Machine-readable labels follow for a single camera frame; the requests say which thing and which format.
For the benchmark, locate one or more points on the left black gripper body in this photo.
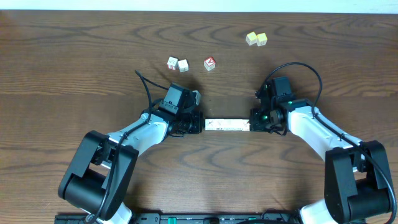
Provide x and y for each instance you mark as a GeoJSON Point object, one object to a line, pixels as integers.
{"type": "Point", "coordinates": [198, 122]}

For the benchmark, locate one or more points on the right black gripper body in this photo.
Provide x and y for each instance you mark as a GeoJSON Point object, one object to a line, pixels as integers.
{"type": "Point", "coordinates": [263, 121]}

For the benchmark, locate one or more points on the white dragonfly block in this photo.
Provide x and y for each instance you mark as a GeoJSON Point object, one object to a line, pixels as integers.
{"type": "Point", "coordinates": [209, 125]}

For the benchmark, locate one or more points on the white block with oval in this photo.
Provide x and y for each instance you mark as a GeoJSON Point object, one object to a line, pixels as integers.
{"type": "Point", "coordinates": [218, 124]}

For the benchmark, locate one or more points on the white block blue edge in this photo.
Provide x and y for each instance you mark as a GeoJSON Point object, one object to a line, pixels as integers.
{"type": "Point", "coordinates": [245, 125]}

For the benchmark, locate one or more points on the plain white block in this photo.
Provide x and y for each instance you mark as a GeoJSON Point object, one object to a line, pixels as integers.
{"type": "Point", "coordinates": [237, 124]}

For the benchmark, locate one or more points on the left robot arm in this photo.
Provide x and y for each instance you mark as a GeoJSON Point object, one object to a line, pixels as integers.
{"type": "Point", "coordinates": [98, 176]}

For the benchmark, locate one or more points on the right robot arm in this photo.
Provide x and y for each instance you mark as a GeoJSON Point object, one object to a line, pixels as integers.
{"type": "Point", "coordinates": [357, 174]}

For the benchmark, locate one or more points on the white block red bottom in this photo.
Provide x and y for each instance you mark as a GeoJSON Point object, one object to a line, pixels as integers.
{"type": "Point", "coordinates": [172, 63]}

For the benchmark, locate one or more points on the red letter block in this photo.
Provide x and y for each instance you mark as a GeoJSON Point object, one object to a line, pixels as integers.
{"type": "Point", "coordinates": [209, 63]}

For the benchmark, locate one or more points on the yellow block right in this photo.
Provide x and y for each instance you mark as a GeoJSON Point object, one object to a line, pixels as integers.
{"type": "Point", "coordinates": [261, 39]}

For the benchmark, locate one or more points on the yellow block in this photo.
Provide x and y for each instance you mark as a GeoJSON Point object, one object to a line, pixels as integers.
{"type": "Point", "coordinates": [261, 39]}
{"type": "Point", "coordinates": [251, 38]}

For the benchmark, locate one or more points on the yellow block left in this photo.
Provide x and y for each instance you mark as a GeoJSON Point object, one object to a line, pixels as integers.
{"type": "Point", "coordinates": [251, 38]}

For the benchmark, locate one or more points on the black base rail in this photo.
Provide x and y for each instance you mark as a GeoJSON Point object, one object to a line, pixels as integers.
{"type": "Point", "coordinates": [269, 216]}

